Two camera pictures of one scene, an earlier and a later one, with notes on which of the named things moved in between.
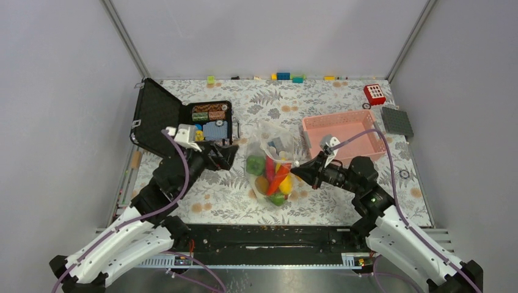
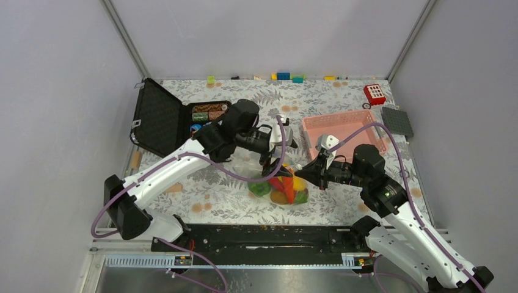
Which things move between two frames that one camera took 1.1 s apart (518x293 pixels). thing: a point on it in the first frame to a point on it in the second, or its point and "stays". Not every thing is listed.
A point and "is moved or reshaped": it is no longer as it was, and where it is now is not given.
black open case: (156, 109) stays
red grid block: (374, 94) stays
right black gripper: (310, 171) stays
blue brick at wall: (283, 75) stays
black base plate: (270, 245) stays
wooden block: (136, 160) stays
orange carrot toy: (283, 171) to (289, 186)
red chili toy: (270, 168) is moved or reshaped
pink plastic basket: (342, 126) stays
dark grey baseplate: (397, 122) stays
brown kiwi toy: (261, 184) to (279, 197)
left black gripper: (219, 162) to (266, 160)
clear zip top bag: (269, 163) is moved or reshaped
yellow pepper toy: (286, 186) to (299, 184)
